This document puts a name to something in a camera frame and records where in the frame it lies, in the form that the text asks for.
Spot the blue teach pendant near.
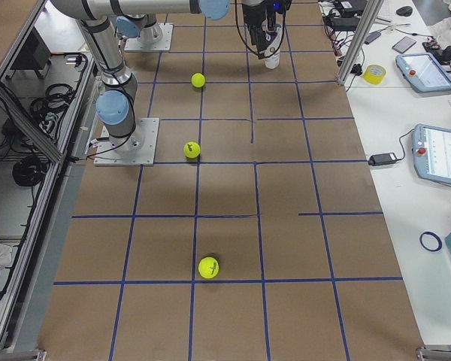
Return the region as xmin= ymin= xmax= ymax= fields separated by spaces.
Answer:
xmin=412 ymin=124 xmax=451 ymax=185

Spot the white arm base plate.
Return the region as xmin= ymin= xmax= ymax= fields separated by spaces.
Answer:
xmin=125 ymin=23 xmax=174 ymax=53
xmin=93 ymin=118 xmax=160 ymax=166

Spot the yellow tape roll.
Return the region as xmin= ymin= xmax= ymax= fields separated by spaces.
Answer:
xmin=363 ymin=64 xmax=386 ymax=85

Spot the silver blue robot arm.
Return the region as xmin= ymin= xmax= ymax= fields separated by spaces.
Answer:
xmin=53 ymin=0 xmax=229 ymax=151

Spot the blue tape ring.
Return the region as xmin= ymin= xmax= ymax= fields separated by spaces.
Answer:
xmin=419 ymin=231 xmax=443 ymax=253

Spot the yellow tennis ball near front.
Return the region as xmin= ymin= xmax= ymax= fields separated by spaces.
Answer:
xmin=198 ymin=256 xmax=219 ymax=279

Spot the black power adapter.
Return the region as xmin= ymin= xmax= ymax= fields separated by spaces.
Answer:
xmin=368 ymin=152 xmax=398 ymax=166

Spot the blue teach pendant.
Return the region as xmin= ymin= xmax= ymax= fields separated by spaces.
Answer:
xmin=412 ymin=124 xmax=451 ymax=185
xmin=395 ymin=53 xmax=451 ymax=93

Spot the blue teach pendant far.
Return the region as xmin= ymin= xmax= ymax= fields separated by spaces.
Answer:
xmin=395 ymin=53 xmax=451 ymax=93

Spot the white blue tennis ball can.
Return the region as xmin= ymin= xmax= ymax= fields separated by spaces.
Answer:
xmin=265 ymin=27 xmax=282 ymax=70

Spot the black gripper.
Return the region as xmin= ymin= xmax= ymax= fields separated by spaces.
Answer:
xmin=242 ymin=0 xmax=277 ymax=59

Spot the yellow tennis ball far right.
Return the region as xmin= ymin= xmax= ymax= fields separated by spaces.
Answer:
xmin=183 ymin=141 xmax=201 ymax=159

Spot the black smartphone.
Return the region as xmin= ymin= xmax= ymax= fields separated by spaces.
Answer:
xmin=392 ymin=36 xmax=416 ymax=54

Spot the yellow tennis ball near base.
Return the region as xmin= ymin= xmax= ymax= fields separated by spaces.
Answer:
xmin=191 ymin=72 xmax=206 ymax=89

